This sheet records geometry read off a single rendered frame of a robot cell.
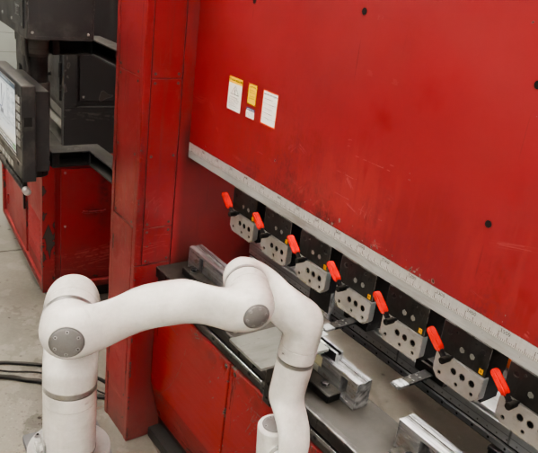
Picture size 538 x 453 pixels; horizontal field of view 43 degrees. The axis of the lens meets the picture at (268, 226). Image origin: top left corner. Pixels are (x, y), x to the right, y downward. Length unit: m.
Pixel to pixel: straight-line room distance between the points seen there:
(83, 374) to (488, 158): 1.03
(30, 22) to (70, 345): 1.40
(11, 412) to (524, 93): 2.72
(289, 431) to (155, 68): 1.45
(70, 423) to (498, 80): 1.22
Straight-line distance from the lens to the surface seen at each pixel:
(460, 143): 1.69
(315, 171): 2.08
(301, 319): 1.56
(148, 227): 2.78
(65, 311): 1.45
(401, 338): 1.91
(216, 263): 2.71
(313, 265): 2.13
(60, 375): 1.57
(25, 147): 2.63
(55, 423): 1.65
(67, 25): 2.60
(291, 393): 1.66
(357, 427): 2.12
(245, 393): 2.43
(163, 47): 2.58
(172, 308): 1.48
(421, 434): 2.00
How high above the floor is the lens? 2.15
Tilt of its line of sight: 22 degrees down
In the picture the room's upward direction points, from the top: 7 degrees clockwise
